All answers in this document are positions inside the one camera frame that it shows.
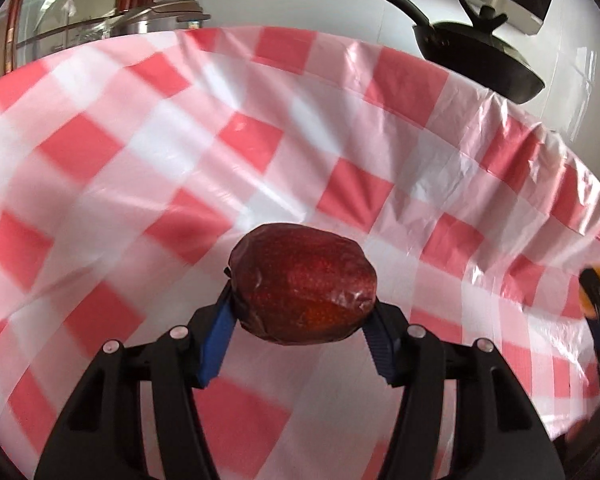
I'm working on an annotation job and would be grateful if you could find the dark red wrinkled apple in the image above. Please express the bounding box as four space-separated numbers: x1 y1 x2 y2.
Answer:
227 223 377 346

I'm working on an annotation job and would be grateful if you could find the red white checkered tablecloth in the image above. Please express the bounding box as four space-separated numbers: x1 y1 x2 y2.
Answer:
0 27 600 476

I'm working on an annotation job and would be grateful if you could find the black frying pan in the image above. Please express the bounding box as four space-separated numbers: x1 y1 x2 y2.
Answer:
385 0 545 104

